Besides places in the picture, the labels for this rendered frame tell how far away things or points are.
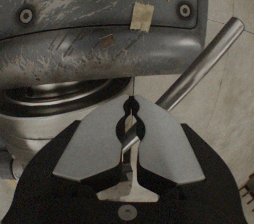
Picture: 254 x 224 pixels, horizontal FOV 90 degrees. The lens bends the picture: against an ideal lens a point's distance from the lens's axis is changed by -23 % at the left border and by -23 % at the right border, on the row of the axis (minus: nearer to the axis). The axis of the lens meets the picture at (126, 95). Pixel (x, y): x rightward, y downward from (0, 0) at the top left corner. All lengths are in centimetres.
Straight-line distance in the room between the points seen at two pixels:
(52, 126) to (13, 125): 6
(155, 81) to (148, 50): 150
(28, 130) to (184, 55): 22
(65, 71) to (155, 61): 10
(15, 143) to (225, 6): 207
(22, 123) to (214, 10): 189
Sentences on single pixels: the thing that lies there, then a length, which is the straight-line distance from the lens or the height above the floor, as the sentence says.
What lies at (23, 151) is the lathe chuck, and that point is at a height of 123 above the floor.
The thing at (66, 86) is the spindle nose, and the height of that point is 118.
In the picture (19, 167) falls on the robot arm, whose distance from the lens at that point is 54.
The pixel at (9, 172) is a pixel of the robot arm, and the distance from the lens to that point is 56.
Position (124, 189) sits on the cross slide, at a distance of 90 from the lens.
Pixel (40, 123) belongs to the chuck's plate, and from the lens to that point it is 22.
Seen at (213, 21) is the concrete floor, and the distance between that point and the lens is 192.
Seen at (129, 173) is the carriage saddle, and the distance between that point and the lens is 86.
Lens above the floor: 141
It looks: 60 degrees down
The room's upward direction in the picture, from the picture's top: 153 degrees clockwise
